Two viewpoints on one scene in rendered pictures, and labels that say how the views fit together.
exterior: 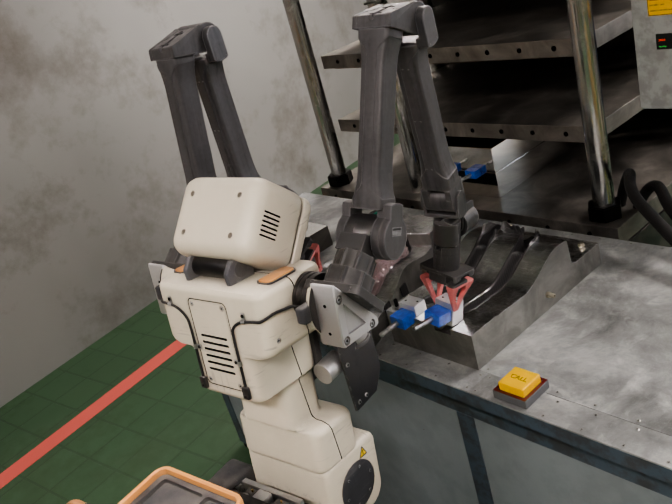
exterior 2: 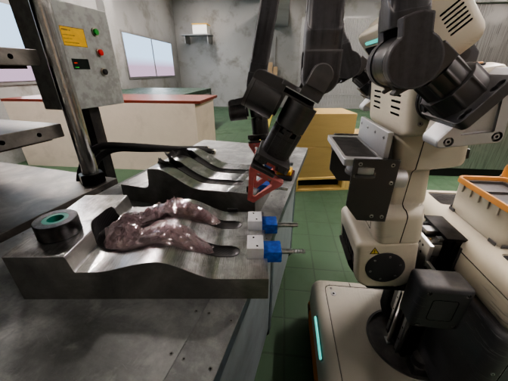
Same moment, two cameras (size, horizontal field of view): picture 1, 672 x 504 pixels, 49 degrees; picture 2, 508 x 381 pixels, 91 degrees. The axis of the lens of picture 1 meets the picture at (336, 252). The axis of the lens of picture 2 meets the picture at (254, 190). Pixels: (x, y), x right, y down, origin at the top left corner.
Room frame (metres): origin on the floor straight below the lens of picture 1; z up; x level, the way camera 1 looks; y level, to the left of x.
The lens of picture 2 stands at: (1.96, 0.45, 1.22)
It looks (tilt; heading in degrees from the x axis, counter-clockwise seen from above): 25 degrees down; 232
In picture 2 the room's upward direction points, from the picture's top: straight up
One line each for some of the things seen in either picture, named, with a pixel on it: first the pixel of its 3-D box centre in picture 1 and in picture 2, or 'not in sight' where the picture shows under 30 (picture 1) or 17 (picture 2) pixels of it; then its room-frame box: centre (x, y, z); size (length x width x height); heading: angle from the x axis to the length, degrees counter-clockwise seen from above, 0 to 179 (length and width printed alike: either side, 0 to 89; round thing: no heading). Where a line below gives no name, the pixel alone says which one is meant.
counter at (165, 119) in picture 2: not in sight; (123, 129); (1.20, -3.65, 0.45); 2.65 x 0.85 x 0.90; 136
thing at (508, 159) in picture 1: (507, 143); not in sight; (2.49, -0.69, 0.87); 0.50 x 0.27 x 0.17; 125
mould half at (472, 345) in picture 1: (495, 278); (200, 176); (1.59, -0.35, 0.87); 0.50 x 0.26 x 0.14; 125
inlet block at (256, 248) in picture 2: not in sight; (276, 251); (1.64, 0.13, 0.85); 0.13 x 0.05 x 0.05; 142
